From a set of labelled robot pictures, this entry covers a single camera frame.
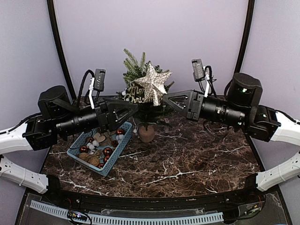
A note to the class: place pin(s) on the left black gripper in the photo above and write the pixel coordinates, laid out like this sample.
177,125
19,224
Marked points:
105,107

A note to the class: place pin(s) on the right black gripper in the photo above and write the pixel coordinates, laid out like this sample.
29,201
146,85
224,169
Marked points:
193,110

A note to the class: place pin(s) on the white ball string lights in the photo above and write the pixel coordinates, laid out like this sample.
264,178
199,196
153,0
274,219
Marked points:
147,113

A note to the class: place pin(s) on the gold merry christmas sign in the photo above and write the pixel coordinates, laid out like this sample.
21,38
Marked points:
136,95

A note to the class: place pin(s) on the small green christmas tree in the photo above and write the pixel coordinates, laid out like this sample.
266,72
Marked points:
136,69

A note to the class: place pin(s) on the silver glitter star topper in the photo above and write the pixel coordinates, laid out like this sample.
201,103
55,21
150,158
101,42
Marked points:
154,84

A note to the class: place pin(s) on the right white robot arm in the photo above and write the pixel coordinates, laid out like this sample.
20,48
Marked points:
283,132

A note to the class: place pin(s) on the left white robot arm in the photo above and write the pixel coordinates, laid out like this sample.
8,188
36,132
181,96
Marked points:
31,134

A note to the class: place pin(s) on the wooden heart ornament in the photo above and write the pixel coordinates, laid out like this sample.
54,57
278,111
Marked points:
99,138

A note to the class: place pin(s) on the light blue plastic basket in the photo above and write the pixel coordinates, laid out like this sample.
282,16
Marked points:
116,142

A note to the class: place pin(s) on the twine ball ornament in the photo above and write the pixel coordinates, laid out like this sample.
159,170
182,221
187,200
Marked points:
94,161

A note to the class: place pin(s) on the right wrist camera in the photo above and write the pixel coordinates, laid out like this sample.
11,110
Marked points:
203,76

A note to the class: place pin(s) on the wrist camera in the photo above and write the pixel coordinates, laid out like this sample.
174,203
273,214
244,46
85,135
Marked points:
203,76
97,84

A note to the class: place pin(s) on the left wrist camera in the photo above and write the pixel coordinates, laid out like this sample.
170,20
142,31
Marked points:
97,84

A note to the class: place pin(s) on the black table front rail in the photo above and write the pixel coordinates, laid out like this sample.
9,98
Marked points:
222,201

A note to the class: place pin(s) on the white cable duct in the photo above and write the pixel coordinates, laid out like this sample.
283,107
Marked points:
116,217

